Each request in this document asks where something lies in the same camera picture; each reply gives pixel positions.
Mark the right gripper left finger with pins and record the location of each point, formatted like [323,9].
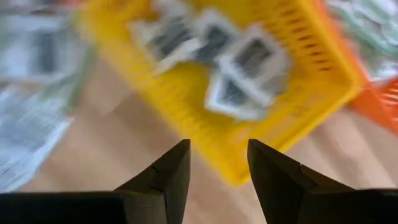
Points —
[168,186]

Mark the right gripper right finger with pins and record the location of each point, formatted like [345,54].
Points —
[273,186]

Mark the yellow plastic basket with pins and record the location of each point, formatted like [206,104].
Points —
[174,102]

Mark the orange plastic basket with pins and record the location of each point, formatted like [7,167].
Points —
[373,102]

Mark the green striped bandage packet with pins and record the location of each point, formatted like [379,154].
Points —
[367,28]

